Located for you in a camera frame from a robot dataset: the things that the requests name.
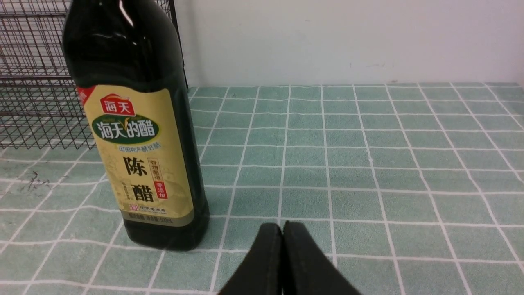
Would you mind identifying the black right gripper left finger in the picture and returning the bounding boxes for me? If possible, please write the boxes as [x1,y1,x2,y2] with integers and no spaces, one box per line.
[219,223,282,295]

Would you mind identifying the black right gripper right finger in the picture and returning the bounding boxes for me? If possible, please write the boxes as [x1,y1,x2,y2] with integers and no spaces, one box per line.
[282,221,361,295]

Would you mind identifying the dark vinegar bottle yellow label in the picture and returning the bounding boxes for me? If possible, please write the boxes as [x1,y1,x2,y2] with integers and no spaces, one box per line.
[62,0,210,251]

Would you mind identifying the green checked tablecloth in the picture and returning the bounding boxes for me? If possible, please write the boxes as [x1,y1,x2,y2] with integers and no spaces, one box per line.
[1,83,523,295]

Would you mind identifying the black wire mesh rack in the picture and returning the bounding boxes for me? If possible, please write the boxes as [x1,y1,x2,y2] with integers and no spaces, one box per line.
[0,0,189,150]

